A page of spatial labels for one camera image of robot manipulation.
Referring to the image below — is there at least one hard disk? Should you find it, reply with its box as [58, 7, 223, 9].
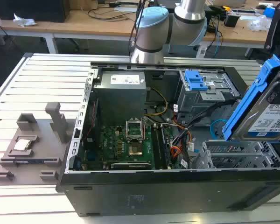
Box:
[221, 54, 280, 143]

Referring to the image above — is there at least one metal disk bay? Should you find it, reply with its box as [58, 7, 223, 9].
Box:
[195, 140, 280, 169]

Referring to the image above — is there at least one expansion slot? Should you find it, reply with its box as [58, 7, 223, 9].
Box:
[110, 162, 152, 170]

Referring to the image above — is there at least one blue box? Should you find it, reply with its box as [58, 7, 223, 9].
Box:
[263, 5, 276, 17]

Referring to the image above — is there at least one clear plastic bag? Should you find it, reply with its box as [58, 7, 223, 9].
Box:
[248, 14, 272, 32]

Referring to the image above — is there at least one small black device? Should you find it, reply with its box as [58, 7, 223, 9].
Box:
[224, 12, 240, 28]

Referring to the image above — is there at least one blue drive cage latch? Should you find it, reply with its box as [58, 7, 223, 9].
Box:
[184, 70, 209, 91]

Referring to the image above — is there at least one metal drive cage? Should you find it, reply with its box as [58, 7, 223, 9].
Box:
[176, 69, 240, 113]

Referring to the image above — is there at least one black RAM stick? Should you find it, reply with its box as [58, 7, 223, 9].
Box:
[160, 126, 171, 169]

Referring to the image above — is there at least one metal socket cover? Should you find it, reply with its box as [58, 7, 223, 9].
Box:
[126, 119, 144, 142]

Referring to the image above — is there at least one grey power supply unit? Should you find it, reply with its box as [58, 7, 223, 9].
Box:
[92, 70, 147, 118]

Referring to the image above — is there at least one CPU socket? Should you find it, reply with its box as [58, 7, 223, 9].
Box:
[127, 144, 144, 157]

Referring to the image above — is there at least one wooden desk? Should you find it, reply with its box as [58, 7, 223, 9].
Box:
[0, 0, 280, 56]

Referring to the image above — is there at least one green motherboard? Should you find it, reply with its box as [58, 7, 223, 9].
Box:
[81, 116, 179, 171]

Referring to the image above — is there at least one black PC case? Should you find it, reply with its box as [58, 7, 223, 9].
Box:
[55, 61, 280, 217]

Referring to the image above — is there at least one black case fan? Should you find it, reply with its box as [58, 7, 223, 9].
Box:
[82, 97, 101, 150]

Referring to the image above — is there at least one black box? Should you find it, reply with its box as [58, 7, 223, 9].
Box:
[0, 0, 70, 23]

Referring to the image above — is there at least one crumpled white paper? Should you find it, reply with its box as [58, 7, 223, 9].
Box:
[13, 13, 37, 27]

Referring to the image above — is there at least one grey parts rack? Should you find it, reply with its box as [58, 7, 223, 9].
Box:
[0, 101, 78, 186]

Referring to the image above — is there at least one silver CPU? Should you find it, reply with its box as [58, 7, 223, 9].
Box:
[13, 139, 34, 151]

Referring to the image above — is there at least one blue hanging cable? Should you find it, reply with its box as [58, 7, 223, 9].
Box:
[213, 17, 223, 57]

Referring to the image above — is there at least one blue wire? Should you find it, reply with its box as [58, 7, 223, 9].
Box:
[210, 119, 227, 139]

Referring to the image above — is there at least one black wire bundle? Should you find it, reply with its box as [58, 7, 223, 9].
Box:
[172, 102, 239, 146]

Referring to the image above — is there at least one yellow and black wire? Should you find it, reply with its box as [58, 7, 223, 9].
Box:
[144, 87, 168, 117]

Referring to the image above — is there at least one orange wire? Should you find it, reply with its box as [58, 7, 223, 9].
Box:
[169, 123, 192, 162]

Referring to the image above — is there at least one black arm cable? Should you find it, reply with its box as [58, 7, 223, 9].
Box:
[127, 0, 147, 57]

